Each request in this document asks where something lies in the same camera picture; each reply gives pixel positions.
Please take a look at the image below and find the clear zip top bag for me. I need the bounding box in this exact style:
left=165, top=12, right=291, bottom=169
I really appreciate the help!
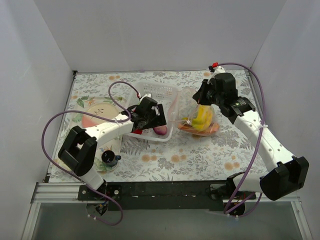
left=173, top=87, right=218, bottom=129

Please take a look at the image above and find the pink beige round plate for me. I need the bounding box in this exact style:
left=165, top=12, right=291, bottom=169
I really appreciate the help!
left=81, top=103, right=119, bottom=128

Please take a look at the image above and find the purple onion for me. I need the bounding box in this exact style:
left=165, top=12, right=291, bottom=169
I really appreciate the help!
left=153, top=125, right=168, bottom=136

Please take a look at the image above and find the yellow banana bunch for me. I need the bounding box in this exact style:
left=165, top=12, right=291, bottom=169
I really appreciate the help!
left=191, top=104, right=213, bottom=130

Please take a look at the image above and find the red strawberry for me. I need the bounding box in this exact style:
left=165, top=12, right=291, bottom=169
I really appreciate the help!
left=132, top=129, right=143, bottom=135

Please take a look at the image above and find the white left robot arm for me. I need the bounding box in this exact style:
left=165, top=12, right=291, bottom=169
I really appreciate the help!
left=58, top=96, right=167, bottom=200

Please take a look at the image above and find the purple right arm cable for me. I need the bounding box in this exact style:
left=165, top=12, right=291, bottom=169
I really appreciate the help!
left=223, top=62, right=266, bottom=218

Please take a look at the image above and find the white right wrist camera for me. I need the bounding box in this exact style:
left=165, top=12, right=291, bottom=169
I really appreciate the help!
left=208, top=62, right=226, bottom=77

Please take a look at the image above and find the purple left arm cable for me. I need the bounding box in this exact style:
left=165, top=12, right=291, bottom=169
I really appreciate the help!
left=41, top=81, right=143, bottom=227

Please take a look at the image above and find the dark blue mug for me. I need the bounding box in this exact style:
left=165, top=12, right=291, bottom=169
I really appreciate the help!
left=101, top=150, right=122, bottom=168

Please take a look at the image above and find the floral table mat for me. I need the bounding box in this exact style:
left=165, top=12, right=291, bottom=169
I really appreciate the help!
left=59, top=70, right=254, bottom=182

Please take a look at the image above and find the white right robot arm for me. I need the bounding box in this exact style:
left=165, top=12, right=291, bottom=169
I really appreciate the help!
left=192, top=72, right=309, bottom=201

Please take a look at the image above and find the white plastic basket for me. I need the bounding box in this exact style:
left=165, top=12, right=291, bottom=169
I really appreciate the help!
left=127, top=80, right=181, bottom=142

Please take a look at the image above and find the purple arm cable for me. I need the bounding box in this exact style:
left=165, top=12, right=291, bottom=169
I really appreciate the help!
left=223, top=62, right=266, bottom=218
left=41, top=81, right=143, bottom=227

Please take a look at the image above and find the aluminium frame rail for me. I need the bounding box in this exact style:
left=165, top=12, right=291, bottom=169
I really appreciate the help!
left=22, top=183, right=313, bottom=240

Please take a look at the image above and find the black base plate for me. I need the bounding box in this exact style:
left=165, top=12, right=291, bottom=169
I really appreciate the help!
left=77, top=180, right=257, bottom=212

